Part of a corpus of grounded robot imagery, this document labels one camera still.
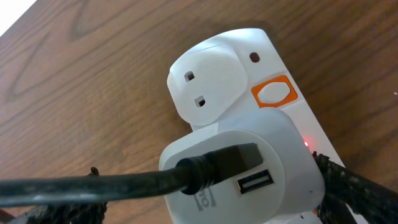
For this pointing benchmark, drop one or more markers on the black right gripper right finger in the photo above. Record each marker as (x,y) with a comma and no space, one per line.
(348,194)

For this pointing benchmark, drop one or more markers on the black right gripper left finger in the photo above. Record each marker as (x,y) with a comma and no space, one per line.
(92,213)

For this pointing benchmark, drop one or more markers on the white charger adapter plug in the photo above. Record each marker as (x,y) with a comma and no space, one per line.
(285,188)

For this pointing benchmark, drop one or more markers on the white power strip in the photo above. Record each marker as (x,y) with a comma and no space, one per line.
(238,72)

